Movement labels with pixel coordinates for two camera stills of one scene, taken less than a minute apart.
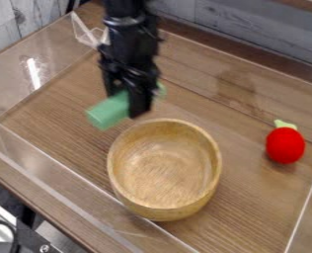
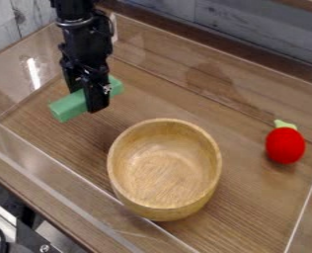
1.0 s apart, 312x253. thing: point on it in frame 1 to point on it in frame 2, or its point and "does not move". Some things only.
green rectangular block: (114, 110) to (71, 106)
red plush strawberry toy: (285, 143) does not move
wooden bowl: (163, 166) does not move
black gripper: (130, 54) to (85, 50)
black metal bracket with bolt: (31, 241) does not move
